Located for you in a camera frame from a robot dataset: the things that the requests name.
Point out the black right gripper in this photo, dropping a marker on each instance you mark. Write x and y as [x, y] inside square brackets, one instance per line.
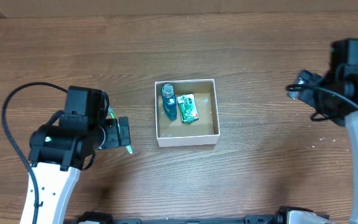
[307, 96]

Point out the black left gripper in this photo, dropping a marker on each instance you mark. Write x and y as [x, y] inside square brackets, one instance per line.
[114, 139]

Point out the green toothbrush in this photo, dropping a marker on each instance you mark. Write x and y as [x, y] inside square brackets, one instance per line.
[111, 113]

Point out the blue mouthwash bottle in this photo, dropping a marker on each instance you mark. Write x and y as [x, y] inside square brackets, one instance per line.
[169, 101]

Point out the green floss pack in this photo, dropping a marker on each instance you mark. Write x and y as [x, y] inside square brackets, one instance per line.
[187, 107]

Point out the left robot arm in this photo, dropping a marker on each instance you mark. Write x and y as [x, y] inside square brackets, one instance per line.
[58, 150]

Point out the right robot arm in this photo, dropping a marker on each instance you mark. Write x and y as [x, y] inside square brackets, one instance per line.
[334, 97]

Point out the white cardboard box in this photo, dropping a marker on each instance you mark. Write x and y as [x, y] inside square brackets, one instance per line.
[203, 131]

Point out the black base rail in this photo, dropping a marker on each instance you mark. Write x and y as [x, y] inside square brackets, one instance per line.
[285, 214]

